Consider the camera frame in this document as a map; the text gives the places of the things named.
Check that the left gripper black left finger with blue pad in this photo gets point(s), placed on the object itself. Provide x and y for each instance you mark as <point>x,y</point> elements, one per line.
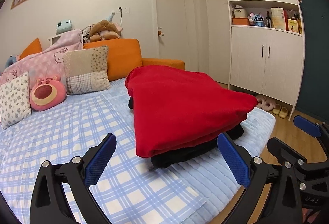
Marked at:
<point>49,203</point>

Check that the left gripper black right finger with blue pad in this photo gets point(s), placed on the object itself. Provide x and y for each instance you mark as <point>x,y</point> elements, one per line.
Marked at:
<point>283,204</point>

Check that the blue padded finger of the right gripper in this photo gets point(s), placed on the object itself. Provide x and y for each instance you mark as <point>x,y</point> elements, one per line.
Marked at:
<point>307,126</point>

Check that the red knit polo sweater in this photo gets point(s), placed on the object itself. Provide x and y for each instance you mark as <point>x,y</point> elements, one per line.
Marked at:
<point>176,109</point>

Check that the black folded garment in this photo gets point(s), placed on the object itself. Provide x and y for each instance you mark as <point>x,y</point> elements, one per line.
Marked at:
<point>166,159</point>

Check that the yellow slippers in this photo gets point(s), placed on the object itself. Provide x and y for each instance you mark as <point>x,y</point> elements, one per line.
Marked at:
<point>280,111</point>

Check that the blue plaid bed sheet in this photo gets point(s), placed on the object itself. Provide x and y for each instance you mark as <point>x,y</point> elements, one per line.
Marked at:
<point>129,190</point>

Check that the pink slippers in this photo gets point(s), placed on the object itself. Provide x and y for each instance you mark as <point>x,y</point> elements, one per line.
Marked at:
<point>265,103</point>

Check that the pink bear face cushion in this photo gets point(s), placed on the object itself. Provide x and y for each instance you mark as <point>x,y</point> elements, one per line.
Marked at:
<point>47,93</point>

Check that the beige patchwork pillow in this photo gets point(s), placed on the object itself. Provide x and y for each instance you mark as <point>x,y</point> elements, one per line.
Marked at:
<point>86,70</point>

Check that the white wardrobe cabinet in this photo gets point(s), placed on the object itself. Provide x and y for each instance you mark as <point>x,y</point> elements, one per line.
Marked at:
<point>268,61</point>

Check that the white floral pillow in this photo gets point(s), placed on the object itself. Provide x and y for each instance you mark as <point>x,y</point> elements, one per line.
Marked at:
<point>15,100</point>

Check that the pink Hello Kitty blanket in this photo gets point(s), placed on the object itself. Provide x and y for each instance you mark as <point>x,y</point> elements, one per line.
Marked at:
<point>47,63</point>

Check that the dark wine bottle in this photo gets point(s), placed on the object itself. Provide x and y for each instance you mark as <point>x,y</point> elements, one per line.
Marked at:
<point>268,20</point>

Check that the blue Stitch plush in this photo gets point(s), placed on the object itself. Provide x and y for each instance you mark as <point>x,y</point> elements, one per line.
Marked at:
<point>256,20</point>

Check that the white bedside shelf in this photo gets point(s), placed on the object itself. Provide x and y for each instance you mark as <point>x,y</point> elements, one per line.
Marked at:
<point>54,39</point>

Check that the brown plush toy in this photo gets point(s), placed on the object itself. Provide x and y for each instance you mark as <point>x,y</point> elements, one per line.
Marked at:
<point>104,30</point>

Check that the blue donut plush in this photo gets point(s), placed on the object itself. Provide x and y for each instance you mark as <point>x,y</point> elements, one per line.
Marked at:
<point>11,60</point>

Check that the mint green projector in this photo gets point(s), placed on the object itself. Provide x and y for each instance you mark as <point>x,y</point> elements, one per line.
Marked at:
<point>63,26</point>

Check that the white room door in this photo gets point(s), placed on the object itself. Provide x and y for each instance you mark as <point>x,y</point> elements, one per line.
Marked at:
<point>219,39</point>
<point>171,22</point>

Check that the orange bed frame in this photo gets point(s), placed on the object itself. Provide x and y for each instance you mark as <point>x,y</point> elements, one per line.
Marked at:
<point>125,54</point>

